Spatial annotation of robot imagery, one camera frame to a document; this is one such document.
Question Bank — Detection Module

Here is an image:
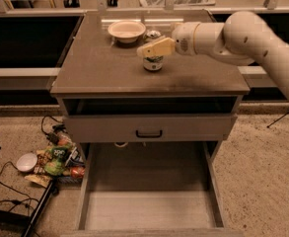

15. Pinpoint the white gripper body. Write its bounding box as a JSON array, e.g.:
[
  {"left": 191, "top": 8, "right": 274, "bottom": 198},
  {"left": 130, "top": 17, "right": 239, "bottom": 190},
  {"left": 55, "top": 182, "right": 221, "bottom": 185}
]
[{"left": 172, "top": 22, "right": 200, "bottom": 55}]

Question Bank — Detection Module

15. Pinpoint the silver green 7up can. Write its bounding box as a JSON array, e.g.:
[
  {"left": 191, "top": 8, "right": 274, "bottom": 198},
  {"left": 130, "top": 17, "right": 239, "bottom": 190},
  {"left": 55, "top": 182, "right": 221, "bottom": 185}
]
[{"left": 143, "top": 30, "right": 163, "bottom": 72}]

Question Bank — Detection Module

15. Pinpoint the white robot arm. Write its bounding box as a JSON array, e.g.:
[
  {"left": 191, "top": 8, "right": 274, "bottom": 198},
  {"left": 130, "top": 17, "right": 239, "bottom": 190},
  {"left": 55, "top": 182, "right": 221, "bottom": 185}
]
[{"left": 137, "top": 11, "right": 289, "bottom": 101}]

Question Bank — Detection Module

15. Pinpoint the white bowl on counter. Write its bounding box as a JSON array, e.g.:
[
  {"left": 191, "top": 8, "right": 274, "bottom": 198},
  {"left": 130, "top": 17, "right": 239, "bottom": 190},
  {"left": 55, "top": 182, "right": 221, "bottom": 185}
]
[{"left": 108, "top": 21, "right": 146, "bottom": 43}]

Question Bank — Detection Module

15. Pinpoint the grey top drawer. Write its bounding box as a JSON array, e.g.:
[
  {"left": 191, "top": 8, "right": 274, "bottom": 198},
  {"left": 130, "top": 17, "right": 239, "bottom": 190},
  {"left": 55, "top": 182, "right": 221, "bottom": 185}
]
[{"left": 64, "top": 115, "right": 237, "bottom": 143}]

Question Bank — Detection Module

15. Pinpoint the grey drawer cabinet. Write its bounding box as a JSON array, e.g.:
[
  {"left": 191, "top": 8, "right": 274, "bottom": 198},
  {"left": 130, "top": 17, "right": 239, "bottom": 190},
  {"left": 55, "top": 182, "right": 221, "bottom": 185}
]
[{"left": 49, "top": 9, "right": 251, "bottom": 237}]

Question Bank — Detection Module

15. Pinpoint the open middle drawer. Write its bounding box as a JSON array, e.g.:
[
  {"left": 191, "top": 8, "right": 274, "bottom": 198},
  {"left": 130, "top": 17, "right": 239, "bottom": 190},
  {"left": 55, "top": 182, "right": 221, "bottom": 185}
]
[{"left": 61, "top": 142, "right": 245, "bottom": 237}]

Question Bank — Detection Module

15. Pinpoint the red soda can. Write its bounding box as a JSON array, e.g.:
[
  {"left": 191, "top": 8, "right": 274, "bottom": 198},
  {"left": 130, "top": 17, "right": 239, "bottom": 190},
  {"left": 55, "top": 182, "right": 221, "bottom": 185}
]
[{"left": 70, "top": 166, "right": 85, "bottom": 179}]

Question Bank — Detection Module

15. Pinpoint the green snack bag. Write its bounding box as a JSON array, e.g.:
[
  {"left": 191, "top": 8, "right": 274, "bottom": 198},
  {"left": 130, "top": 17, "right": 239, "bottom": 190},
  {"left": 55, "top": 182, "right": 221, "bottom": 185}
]
[{"left": 44, "top": 146, "right": 70, "bottom": 176}]

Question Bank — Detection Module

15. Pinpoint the white bowl on floor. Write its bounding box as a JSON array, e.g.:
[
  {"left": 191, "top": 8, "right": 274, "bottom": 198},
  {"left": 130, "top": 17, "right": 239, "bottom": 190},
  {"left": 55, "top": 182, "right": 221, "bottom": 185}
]
[{"left": 16, "top": 153, "right": 37, "bottom": 173}]

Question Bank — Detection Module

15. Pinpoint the yellow snack packet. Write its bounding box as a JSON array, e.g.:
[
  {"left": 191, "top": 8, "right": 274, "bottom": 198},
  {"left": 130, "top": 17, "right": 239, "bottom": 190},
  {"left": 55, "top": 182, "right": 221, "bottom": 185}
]
[{"left": 25, "top": 174, "right": 51, "bottom": 188}]

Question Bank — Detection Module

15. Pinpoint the black stand leg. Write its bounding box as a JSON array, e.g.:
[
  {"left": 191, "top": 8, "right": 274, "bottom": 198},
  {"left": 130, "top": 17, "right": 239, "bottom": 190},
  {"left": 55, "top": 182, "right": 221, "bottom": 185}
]
[{"left": 0, "top": 180, "right": 58, "bottom": 237}]

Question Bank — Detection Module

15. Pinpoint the black drawer handle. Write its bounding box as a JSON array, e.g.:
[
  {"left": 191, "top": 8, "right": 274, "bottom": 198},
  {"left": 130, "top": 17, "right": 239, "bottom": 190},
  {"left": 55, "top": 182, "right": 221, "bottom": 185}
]
[{"left": 135, "top": 130, "right": 163, "bottom": 138}]

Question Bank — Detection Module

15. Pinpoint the black floor cable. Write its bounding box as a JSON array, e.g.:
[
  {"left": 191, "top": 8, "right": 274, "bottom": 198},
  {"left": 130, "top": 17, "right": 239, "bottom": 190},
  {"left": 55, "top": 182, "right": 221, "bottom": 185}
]
[{"left": 0, "top": 161, "right": 41, "bottom": 212}]

